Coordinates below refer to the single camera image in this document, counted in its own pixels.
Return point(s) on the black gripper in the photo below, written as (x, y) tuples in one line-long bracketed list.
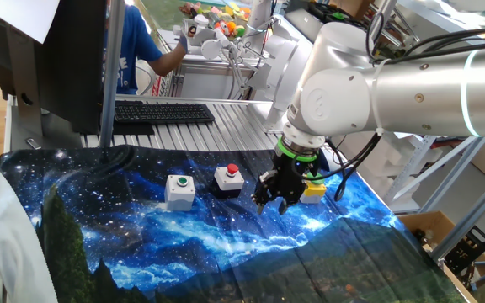
[(286, 179)]

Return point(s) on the yellow box large green button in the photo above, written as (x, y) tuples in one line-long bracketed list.
[(314, 191)]

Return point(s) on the white box red mushroom button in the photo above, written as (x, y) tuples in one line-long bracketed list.
[(228, 179)]

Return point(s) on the white box green button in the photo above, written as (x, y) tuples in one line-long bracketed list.
[(179, 195)]

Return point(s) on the bare person forearm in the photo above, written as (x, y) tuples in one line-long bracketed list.
[(166, 62)]

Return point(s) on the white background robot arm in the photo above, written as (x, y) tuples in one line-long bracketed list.
[(284, 63)]

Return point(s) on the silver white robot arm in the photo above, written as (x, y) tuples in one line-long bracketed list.
[(415, 92)]

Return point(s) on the blue gloved person hand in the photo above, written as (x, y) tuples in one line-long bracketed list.
[(184, 44)]

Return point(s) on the silver mounting plate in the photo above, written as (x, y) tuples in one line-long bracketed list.
[(259, 113)]

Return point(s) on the starry night landscape cloth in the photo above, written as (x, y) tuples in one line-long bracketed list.
[(183, 244)]

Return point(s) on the white foam packing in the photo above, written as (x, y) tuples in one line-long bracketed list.
[(377, 168)]

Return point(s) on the black keyboard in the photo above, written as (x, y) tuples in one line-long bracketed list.
[(162, 113)]

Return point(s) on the brown cardboard box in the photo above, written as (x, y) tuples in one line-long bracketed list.
[(432, 221)]

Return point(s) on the white articulated handheld device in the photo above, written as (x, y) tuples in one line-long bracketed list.
[(211, 48)]

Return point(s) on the colourful toy heap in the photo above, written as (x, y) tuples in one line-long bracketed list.
[(225, 21)]

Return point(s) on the person torso blue shirt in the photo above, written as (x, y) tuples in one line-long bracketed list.
[(131, 50)]

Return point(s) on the black monitor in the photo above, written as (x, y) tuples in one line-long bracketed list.
[(70, 63)]

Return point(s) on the white paper sheet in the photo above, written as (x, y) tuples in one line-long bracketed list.
[(23, 17)]

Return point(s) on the grey aluminium frame post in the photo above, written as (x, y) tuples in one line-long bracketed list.
[(112, 76)]

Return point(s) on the black metal bracket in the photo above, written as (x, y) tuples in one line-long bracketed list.
[(470, 252)]

